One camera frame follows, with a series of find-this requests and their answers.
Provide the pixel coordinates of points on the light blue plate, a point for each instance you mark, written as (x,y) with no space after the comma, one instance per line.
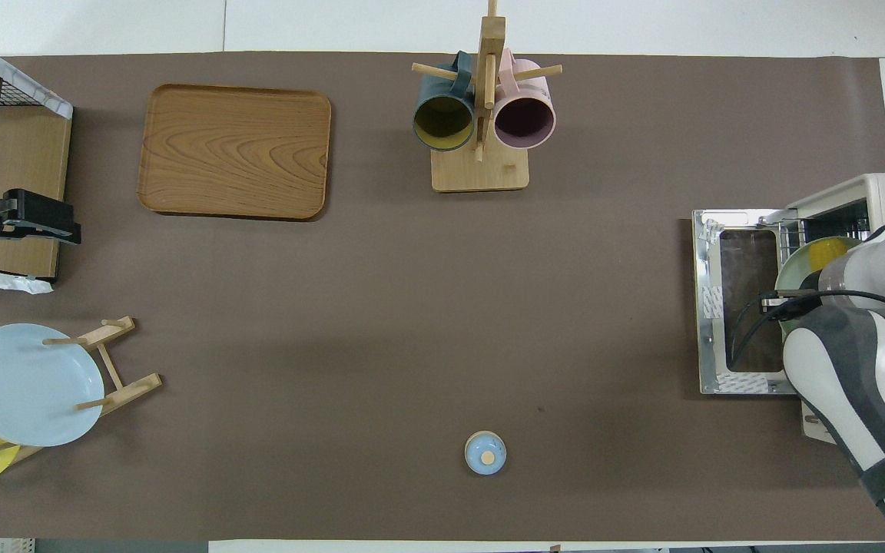
(28,384)

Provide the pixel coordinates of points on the wooden mug tree stand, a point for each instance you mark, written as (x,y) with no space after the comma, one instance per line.
(481,173)

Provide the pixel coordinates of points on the light green plate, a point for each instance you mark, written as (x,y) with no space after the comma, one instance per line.
(792,273)

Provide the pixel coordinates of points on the brown table mat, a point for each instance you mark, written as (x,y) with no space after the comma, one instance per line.
(412,307)

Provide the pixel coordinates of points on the pink mug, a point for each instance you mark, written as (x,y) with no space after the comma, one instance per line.
(523,119)

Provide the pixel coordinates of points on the dark blue mug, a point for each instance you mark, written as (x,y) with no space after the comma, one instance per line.
(442,123)

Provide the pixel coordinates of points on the brown wooden tray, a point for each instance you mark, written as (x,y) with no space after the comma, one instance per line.
(235,150)

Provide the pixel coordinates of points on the yellow corn cob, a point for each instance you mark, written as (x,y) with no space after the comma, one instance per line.
(830,250)

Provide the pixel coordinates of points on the wooden plate rack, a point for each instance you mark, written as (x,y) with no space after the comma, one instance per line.
(131,388)

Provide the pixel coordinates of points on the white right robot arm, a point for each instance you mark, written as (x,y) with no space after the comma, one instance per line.
(857,384)

